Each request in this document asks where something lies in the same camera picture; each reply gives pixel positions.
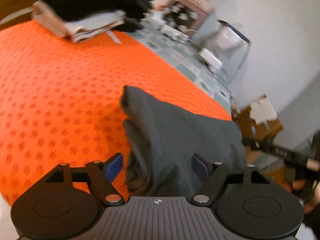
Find orange patterned table mat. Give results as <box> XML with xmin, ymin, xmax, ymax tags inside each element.
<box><xmin>0</xmin><ymin>20</ymin><xmax>233</xmax><ymax>205</ymax></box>

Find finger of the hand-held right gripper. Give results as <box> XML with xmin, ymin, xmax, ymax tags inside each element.
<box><xmin>241</xmin><ymin>137</ymin><xmax>272</xmax><ymax>156</ymax></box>

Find grey pants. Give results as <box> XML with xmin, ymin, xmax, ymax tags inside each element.
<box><xmin>121</xmin><ymin>85</ymin><xmax>247</xmax><ymax>198</ymax></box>

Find white power strip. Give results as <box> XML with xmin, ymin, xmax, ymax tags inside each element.
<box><xmin>160</xmin><ymin>25</ymin><xmax>190</xmax><ymax>42</ymax></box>

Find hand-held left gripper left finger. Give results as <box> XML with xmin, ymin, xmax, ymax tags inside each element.
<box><xmin>44</xmin><ymin>152</ymin><xmax>125</xmax><ymax>207</ymax></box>

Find pink water dispenser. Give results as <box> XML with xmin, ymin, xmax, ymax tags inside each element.
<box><xmin>164</xmin><ymin>0</ymin><xmax>217</xmax><ymax>34</ymax></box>

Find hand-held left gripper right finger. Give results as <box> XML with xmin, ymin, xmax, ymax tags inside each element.
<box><xmin>190</xmin><ymin>153</ymin><xmax>272</xmax><ymax>207</ymax></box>

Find pale folded garment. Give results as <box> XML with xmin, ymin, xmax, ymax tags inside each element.
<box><xmin>31</xmin><ymin>0</ymin><xmax>127</xmax><ymax>44</ymax></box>

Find black metal frame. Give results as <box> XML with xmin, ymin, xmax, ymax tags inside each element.
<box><xmin>217</xmin><ymin>19</ymin><xmax>252</xmax><ymax>63</ymax></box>

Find person's dark clothing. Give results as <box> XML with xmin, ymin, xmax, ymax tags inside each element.
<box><xmin>300</xmin><ymin>205</ymin><xmax>320</xmax><ymax>240</ymax></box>

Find white power adapter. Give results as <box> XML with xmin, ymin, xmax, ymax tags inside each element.
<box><xmin>199</xmin><ymin>48</ymin><xmax>223</xmax><ymax>69</ymax></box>

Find wooden chair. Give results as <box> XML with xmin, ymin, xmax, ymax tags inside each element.
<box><xmin>0</xmin><ymin>0</ymin><xmax>38</xmax><ymax>29</ymax></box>
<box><xmin>231</xmin><ymin>95</ymin><xmax>284</xmax><ymax>178</ymax></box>

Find dark grey folded clothes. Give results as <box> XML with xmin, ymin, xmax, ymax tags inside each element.
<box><xmin>122</xmin><ymin>0</ymin><xmax>155</xmax><ymax>33</ymax></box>

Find person's right hand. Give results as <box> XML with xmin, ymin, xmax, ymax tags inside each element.
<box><xmin>286</xmin><ymin>166</ymin><xmax>320</xmax><ymax>215</ymax></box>

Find green tiled table cover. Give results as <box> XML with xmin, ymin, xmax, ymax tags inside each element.
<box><xmin>131</xmin><ymin>17</ymin><xmax>238</xmax><ymax>120</ymax></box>

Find white cloth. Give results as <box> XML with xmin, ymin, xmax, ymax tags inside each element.
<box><xmin>250</xmin><ymin>96</ymin><xmax>278</xmax><ymax>124</ymax></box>

